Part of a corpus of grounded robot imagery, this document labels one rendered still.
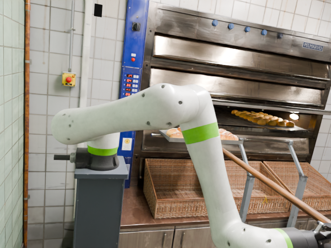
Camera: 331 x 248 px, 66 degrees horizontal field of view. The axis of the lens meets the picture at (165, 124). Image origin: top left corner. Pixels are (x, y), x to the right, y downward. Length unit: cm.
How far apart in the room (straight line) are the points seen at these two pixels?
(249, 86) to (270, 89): 23
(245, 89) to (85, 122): 184
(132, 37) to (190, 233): 152
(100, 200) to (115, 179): 11
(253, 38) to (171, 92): 189
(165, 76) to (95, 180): 129
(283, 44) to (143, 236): 203
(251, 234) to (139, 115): 42
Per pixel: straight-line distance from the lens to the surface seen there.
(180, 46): 217
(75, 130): 87
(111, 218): 115
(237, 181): 260
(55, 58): 206
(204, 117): 77
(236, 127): 248
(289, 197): 116
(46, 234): 254
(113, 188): 108
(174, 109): 63
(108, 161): 107
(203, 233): 209
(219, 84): 232
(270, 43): 258
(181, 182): 234
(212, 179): 80
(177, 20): 218
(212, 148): 78
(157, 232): 194
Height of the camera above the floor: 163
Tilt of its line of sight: 12 degrees down
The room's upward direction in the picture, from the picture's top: 8 degrees clockwise
